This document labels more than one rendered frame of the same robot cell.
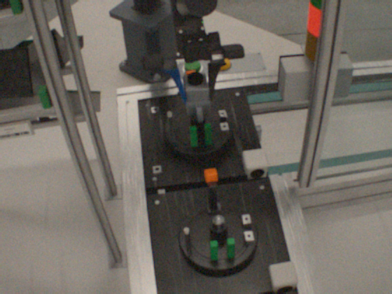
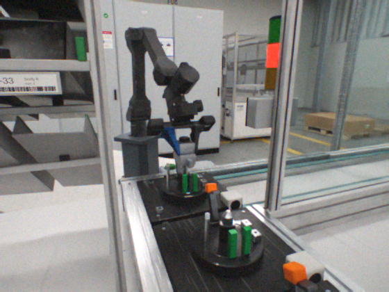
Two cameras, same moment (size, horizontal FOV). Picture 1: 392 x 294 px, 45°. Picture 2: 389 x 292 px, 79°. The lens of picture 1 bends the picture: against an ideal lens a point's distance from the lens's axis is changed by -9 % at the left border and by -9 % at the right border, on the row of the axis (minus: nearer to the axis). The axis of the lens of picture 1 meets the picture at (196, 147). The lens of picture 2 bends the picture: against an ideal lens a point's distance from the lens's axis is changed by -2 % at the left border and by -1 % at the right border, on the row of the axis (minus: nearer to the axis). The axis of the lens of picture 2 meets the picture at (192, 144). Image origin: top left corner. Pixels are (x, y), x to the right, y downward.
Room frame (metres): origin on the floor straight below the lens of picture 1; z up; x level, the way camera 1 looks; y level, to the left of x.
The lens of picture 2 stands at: (0.09, 0.14, 1.29)
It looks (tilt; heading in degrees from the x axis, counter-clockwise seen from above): 16 degrees down; 344
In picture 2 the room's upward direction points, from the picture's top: straight up
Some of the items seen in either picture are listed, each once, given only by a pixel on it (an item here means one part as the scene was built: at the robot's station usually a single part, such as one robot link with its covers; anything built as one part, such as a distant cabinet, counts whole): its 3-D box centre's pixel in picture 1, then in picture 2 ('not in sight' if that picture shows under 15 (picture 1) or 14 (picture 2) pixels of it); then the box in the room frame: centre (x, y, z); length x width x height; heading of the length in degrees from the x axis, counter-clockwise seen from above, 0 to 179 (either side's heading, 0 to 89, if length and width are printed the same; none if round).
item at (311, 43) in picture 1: (320, 41); (276, 78); (0.60, -0.21, 1.28); 0.05 x 0.05 x 0.05
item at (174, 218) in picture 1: (218, 229); (227, 229); (0.45, -0.03, 1.01); 0.24 x 0.24 x 0.13; 5
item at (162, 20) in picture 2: not in sight; (144, 87); (3.94, -0.17, 1.12); 0.80 x 0.54 x 2.25; 95
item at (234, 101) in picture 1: (199, 136); (185, 194); (0.71, -0.01, 0.96); 0.24 x 0.24 x 0.02; 5
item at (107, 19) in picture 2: not in sight; (84, 89); (3.86, 0.70, 1.12); 0.94 x 0.54 x 2.25; 95
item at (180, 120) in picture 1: (198, 130); (184, 188); (0.71, -0.01, 0.98); 0.14 x 0.14 x 0.02
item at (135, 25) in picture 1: (151, 35); (140, 158); (1.07, 0.09, 0.96); 0.15 x 0.15 x 0.20; 50
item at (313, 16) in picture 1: (324, 16); (277, 55); (0.60, -0.21, 1.33); 0.05 x 0.05 x 0.05
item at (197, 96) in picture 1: (197, 93); (185, 150); (0.70, -0.01, 1.09); 0.08 x 0.04 x 0.07; 5
